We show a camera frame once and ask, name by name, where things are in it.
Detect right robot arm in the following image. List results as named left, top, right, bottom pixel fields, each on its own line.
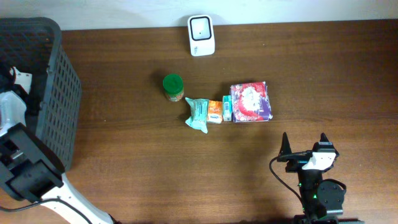
left=269, top=133, right=362, bottom=224

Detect white barcode scanner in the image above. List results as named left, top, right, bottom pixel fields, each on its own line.
left=187, top=15, right=215, bottom=57

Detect orange small tissue pack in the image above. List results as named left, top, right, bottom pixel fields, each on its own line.
left=206, top=100, right=223, bottom=124

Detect red purple tissue pack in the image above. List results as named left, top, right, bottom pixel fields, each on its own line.
left=230, top=82, right=273, bottom=123

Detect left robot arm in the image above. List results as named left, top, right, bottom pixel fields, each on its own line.
left=1, top=62, right=116, bottom=224

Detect grey plastic mesh basket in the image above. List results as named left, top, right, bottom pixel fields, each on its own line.
left=1, top=17, right=82, bottom=170

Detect teal wet wipes pack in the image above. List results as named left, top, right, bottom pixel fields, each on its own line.
left=185, top=97, right=209, bottom=134

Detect green lid jar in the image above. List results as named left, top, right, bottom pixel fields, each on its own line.
left=162, top=73, right=184, bottom=102

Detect small teal gum box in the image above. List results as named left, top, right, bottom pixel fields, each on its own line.
left=223, top=95, right=232, bottom=121

